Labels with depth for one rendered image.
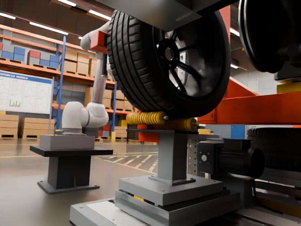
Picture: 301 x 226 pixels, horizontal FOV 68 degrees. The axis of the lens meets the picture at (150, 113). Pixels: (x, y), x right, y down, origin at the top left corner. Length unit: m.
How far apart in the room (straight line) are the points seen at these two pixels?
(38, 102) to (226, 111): 6.07
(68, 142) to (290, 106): 1.42
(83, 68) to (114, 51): 10.38
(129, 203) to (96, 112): 1.05
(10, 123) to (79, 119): 8.49
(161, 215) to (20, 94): 6.33
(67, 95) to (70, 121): 10.24
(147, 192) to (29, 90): 6.28
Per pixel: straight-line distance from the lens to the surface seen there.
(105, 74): 1.33
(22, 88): 6.98
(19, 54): 10.84
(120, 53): 0.94
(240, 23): 0.85
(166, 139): 1.04
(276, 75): 1.35
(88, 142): 1.79
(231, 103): 1.47
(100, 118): 1.94
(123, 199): 1.08
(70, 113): 1.84
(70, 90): 12.13
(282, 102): 1.35
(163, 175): 1.07
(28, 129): 10.36
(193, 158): 1.79
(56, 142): 1.72
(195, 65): 1.36
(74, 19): 13.27
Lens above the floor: 0.45
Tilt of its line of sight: 5 degrees up
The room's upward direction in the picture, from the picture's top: 2 degrees clockwise
